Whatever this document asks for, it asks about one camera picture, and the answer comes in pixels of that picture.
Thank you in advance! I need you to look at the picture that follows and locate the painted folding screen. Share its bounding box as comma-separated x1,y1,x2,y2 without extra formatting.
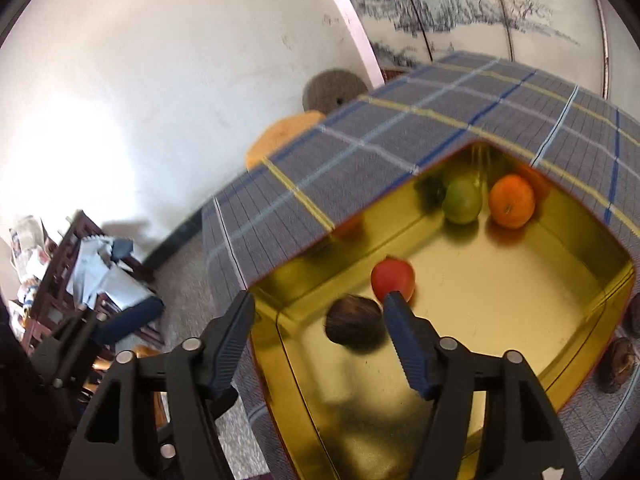
327,0,613,101

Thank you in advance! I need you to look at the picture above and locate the orange tangerine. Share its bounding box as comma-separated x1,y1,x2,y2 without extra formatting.
488,174,536,230

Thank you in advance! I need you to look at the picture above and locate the blue cushion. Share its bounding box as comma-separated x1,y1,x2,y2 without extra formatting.
97,297,165,346

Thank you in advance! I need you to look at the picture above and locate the round grey millstone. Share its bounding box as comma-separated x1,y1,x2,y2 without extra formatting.
302,70,373,113

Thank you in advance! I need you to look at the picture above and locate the small red tomato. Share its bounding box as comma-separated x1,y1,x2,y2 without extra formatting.
371,257,416,303

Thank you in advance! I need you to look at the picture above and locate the dark wooden chair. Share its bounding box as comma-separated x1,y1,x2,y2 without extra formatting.
20,210,166,356

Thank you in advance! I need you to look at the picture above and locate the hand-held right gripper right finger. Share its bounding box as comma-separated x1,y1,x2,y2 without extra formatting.
382,290,583,480

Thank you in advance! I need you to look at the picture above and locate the yellow block stool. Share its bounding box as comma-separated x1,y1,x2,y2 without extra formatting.
245,110,326,170

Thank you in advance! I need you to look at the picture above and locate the grey plaid tablecloth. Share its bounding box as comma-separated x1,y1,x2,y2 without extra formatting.
200,51,640,480

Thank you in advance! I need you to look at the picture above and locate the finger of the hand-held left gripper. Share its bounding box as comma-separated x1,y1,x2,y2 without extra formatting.
30,305,108,401

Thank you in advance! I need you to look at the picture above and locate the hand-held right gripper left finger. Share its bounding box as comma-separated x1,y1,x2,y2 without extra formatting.
59,290,257,480

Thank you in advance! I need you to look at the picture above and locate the green plum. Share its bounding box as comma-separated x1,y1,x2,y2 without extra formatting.
442,177,483,225

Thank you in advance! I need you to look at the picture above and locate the brown passion fruit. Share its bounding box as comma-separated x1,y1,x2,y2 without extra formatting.
598,337,637,394
325,296,388,346
623,294,640,338

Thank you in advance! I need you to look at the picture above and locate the white crumpled cloth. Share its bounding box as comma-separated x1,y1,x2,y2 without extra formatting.
72,235,151,311

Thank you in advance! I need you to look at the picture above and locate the gold and red tin box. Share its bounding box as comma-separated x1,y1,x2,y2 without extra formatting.
248,141,636,480

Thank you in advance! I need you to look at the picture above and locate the stack of newspapers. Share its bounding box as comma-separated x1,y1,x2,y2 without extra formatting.
9,215,58,306

